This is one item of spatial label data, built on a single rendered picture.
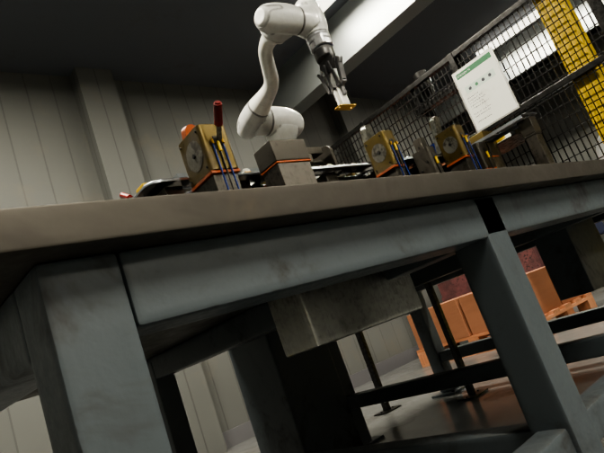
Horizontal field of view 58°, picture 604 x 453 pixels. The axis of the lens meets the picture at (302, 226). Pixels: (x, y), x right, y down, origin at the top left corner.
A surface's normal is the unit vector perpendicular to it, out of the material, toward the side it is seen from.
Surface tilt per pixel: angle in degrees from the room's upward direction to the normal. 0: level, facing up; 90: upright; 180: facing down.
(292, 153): 90
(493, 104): 90
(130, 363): 90
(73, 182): 90
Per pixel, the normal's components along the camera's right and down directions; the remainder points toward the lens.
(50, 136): 0.61, -0.37
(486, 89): -0.75, 0.13
